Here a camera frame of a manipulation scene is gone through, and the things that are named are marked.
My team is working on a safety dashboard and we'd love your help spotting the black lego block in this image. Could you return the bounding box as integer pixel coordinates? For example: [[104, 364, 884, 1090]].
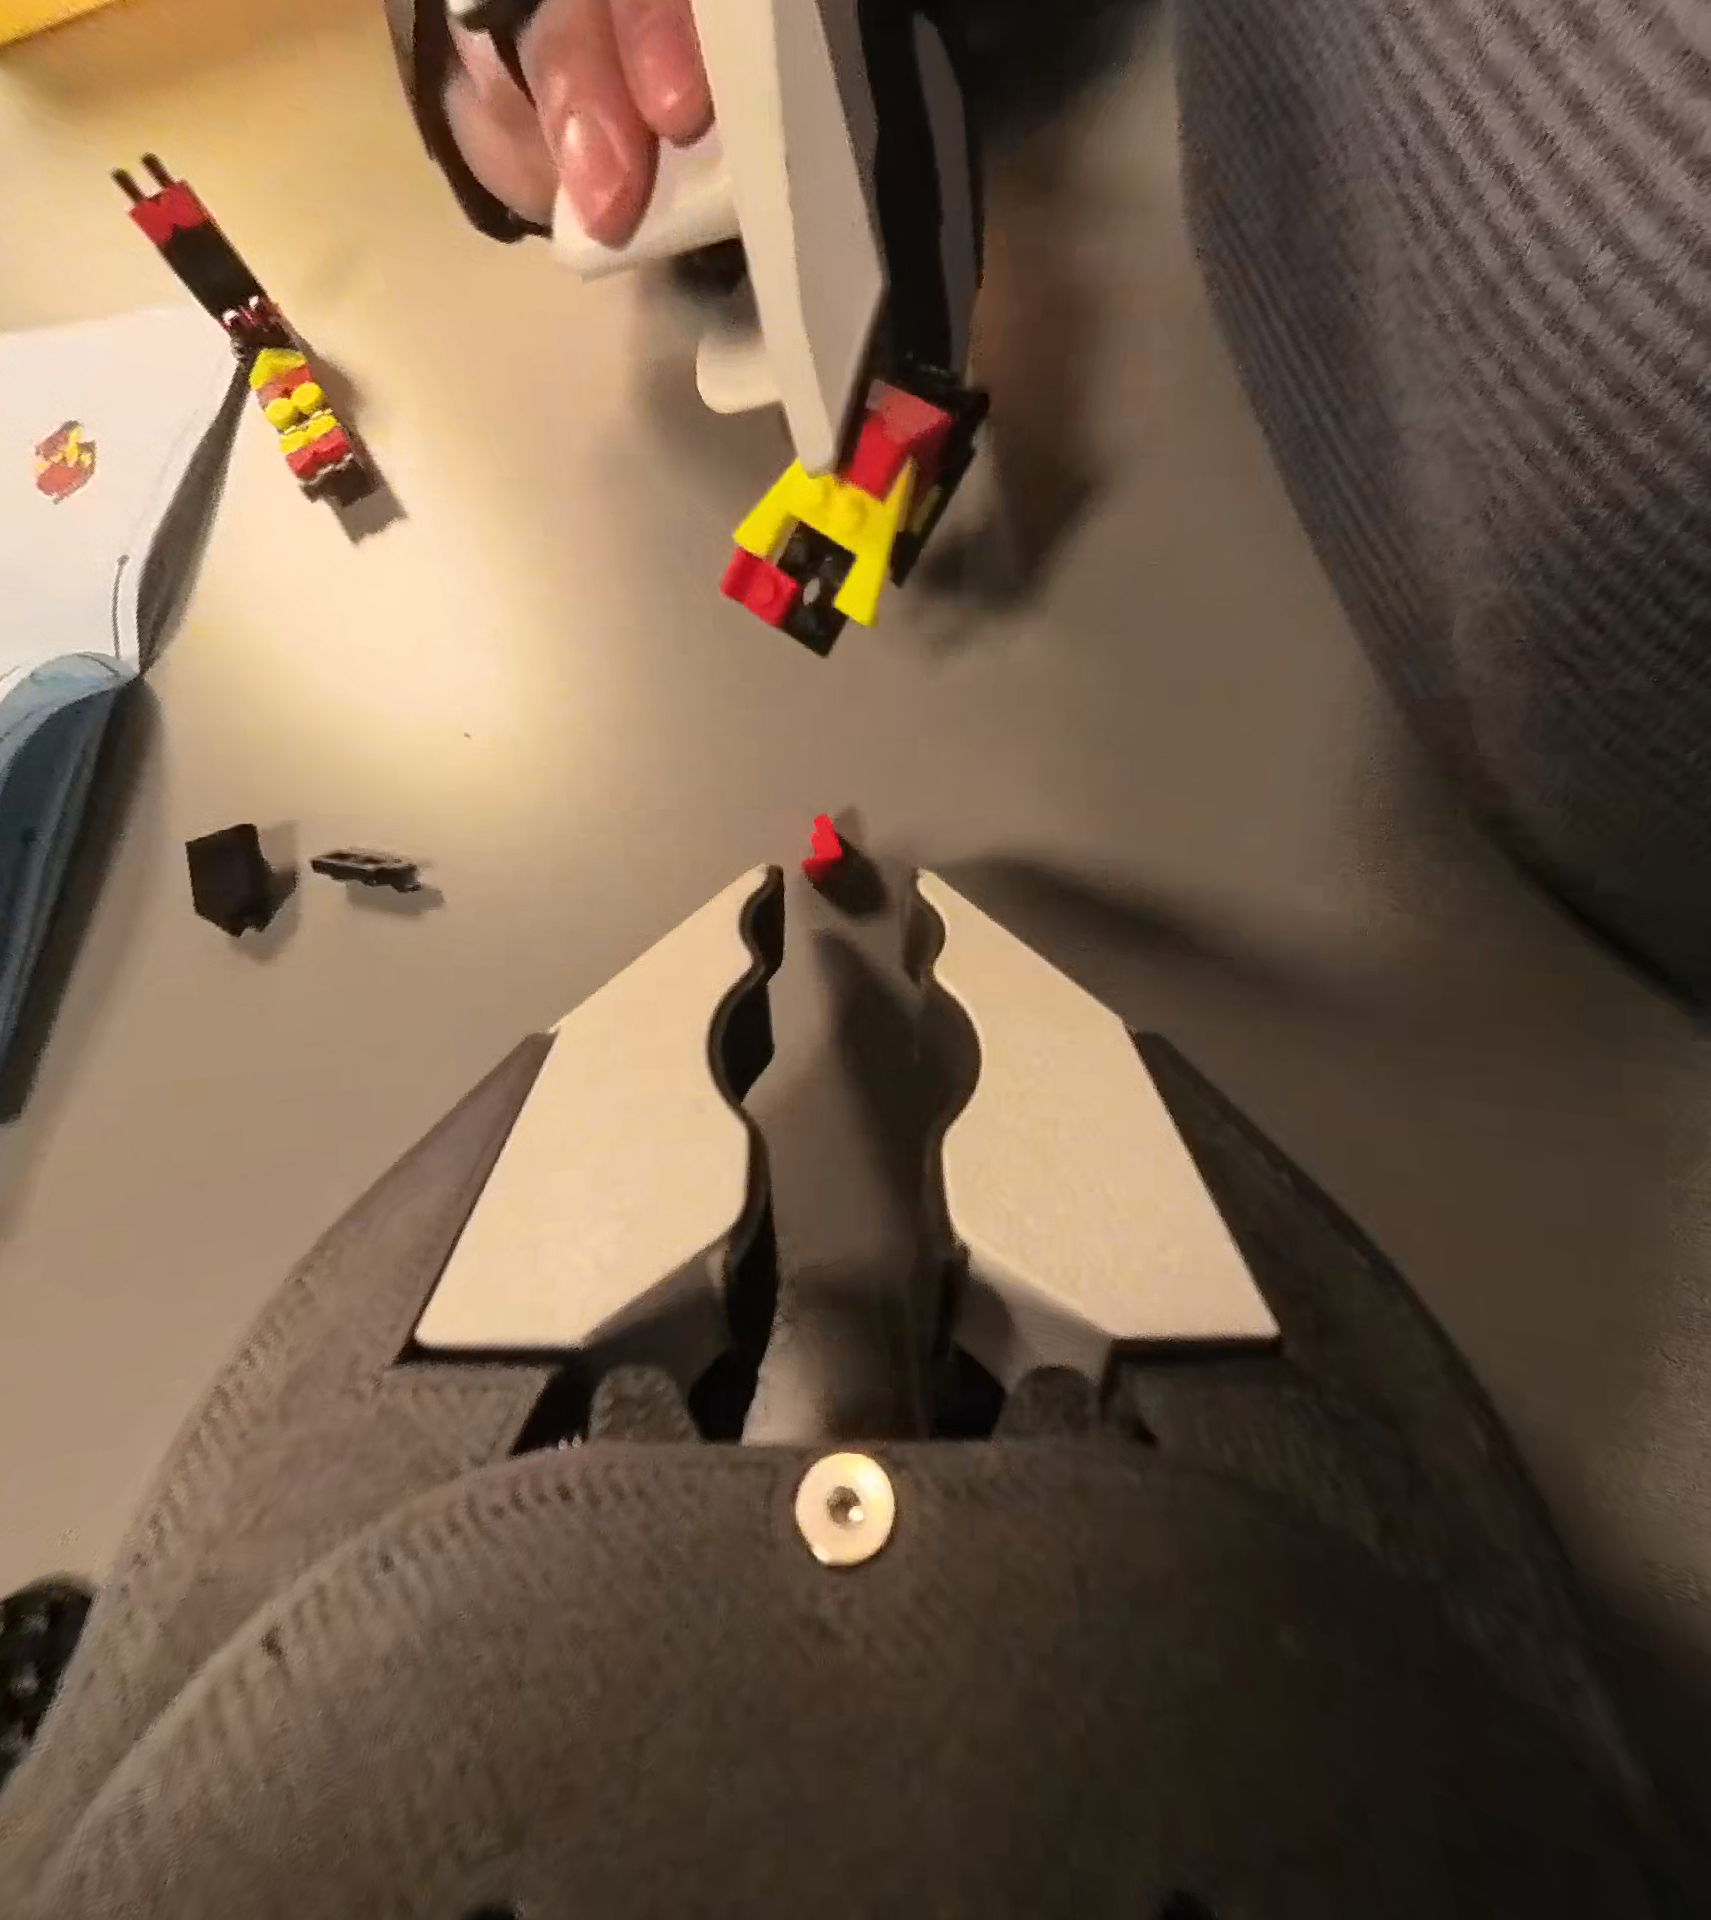
[[190, 823, 292, 935]]

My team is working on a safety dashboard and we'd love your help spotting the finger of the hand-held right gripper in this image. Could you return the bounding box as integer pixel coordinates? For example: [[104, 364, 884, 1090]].
[[884, 0, 992, 383], [689, 0, 898, 468]]

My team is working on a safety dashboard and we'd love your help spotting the open instruction booklet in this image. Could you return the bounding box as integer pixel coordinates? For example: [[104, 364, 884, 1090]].
[[0, 306, 248, 1240]]

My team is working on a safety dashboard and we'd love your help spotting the long red yellow lego assembly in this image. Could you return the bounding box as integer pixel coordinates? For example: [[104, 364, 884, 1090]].
[[116, 154, 383, 516]]

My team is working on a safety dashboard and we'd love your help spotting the small red yellow lego assembly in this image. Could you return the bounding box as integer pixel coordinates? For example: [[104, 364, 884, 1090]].
[[723, 364, 992, 656]]

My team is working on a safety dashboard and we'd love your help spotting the round black lego plate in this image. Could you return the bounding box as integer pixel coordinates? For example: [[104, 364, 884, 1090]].
[[0, 1571, 95, 1825]]

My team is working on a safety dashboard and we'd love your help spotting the person's right hand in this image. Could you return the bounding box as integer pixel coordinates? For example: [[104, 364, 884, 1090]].
[[448, 0, 718, 249]]

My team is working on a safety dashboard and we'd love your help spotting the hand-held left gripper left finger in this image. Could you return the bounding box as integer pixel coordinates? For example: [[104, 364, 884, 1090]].
[[405, 863, 786, 1352]]

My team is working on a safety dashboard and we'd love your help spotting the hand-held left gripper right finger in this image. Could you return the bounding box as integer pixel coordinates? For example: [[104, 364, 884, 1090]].
[[916, 867, 1283, 1352]]

